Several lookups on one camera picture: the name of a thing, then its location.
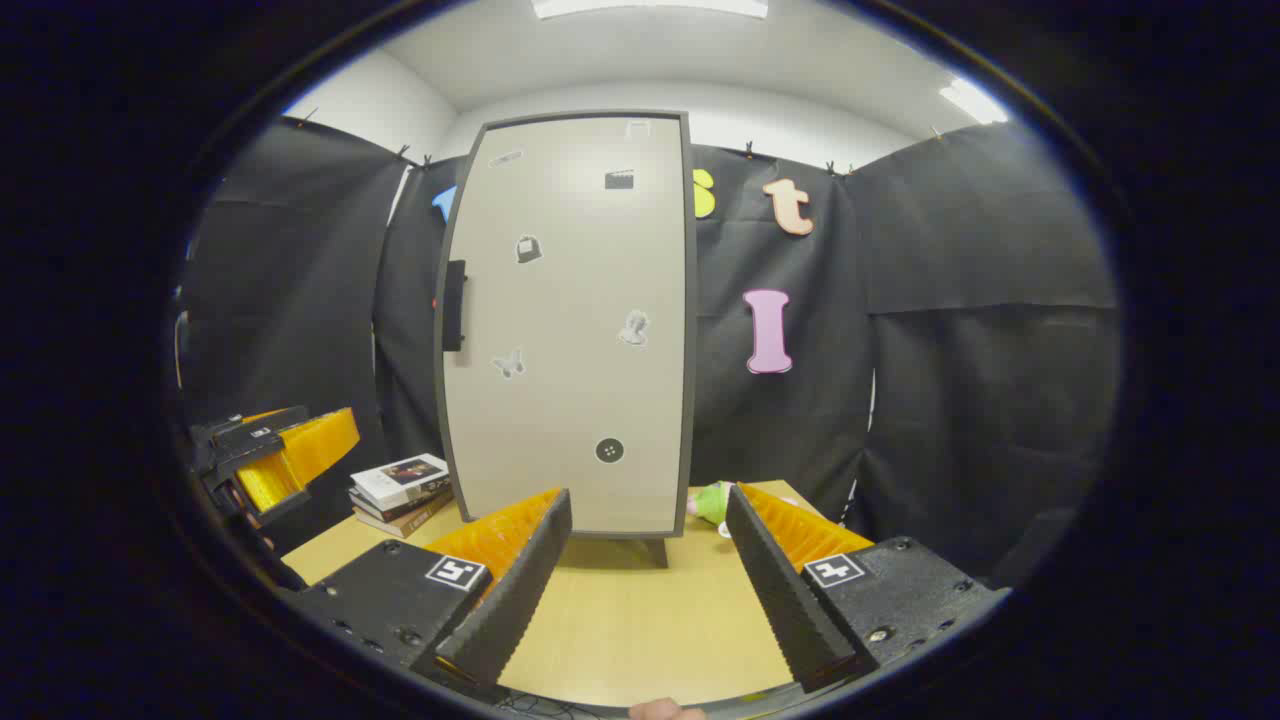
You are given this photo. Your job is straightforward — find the black cover book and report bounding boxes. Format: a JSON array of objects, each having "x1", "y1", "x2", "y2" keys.
[{"x1": 348, "y1": 485, "x2": 453, "y2": 521}]

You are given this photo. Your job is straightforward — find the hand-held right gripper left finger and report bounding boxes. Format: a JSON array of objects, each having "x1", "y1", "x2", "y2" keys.
[{"x1": 285, "y1": 488, "x2": 574, "y2": 701}]

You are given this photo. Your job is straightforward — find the black cabinet door handle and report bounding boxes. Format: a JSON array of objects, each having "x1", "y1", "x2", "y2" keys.
[{"x1": 442, "y1": 260, "x2": 468, "y2": 353}]

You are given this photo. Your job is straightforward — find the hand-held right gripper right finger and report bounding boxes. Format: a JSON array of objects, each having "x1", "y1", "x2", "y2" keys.
[{"x1": 725, "y1": 483, "x2": 1011, "y2": 694}]

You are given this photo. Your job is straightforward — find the black backdrop cloth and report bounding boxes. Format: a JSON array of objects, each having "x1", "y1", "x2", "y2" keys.
[{"x1": 175, "y1": 115, "x2": 1121, "y2": 591}]

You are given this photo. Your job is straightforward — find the beige cabinet door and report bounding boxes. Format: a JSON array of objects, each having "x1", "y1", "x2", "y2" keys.
[{"x1": 437, "y1": 110, "x2": 698, "y2": 541}]

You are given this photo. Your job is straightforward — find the long ceiling light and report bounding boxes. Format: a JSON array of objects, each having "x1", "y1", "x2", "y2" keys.
[{"x1": 530, "y1": 0, "x2": 771, "y2": 21}]

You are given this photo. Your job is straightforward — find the grey cabinet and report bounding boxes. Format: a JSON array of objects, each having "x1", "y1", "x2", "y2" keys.
[{"x1": 435, "y1": 108, "x2": 701, "y2": 569}]

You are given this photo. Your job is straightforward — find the white cover book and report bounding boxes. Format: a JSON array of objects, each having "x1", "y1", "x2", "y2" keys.
[{"x1": 350, "y1": 453, "x2": 451, "y2": 506}]

